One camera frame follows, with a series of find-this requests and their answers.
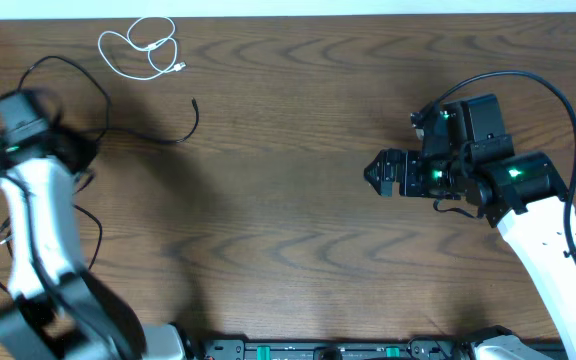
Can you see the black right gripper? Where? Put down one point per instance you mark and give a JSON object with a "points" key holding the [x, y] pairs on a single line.
{"points": [[410, 160]]}

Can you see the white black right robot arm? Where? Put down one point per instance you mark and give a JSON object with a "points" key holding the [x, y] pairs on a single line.
{"points": [[467, 154]]}

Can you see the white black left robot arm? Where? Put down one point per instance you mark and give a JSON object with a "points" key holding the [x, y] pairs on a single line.
{"points": [[59, 310]]}

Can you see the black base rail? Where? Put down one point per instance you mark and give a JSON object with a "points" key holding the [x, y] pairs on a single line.
{"points": [[418, 348]]}

